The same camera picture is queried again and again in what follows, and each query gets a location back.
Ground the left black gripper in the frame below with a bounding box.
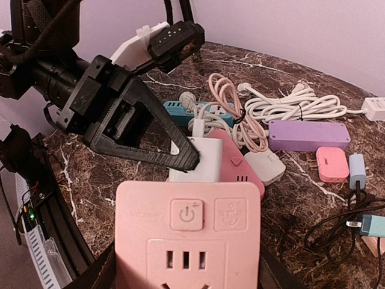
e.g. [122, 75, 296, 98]
[32, 55, 200, 172]

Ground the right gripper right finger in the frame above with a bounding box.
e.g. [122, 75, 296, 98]
[260, 248, 306, 289]

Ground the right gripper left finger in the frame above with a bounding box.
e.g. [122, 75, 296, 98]
[64, 248, 116, 289]

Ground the teal strip white cord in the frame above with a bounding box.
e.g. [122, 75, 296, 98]
[179, 92, 229, 133]

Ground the white usb charger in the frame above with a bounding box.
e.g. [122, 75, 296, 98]
[168, 117, 224, 184]

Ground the pink white cube adapter cluster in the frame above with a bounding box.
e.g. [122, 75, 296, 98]
[115, 181, 261, 288]

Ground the purple strip white cord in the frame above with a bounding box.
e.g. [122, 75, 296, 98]
[222, 120, 270, 151]

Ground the pink triangular power strip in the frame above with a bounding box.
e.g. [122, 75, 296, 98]
[208, 129, 265, 199]

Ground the white square adapter plug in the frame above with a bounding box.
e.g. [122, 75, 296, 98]
[244, 149, 286, 187]

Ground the teal charger plug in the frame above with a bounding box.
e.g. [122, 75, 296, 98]
[346, 214, 385, 238]

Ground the purple power strip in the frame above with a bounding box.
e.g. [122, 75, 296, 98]
[268, 120, 351, 152]

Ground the pink charger plug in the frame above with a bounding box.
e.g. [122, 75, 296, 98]
[310, 146, 350, 183]

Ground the light blue charger plug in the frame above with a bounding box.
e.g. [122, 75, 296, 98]
[349, 154, 366, 190]

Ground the white power strip cord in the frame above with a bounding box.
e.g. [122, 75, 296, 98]
[236, 82, 366, 124]

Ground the white power strip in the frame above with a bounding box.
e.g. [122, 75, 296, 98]
[362, 97, 385, 122]

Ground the teal power strip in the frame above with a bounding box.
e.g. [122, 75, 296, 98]
[163, 101, 236, 129]

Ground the small circuit board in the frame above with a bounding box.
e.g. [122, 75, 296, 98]
[23, 202, 37, 228]

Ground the white slotted cable duct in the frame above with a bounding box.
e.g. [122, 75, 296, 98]
[14, 174, 66, 289]

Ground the pink usb cable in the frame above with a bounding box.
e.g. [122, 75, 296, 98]
[208, 73, 270, 153]

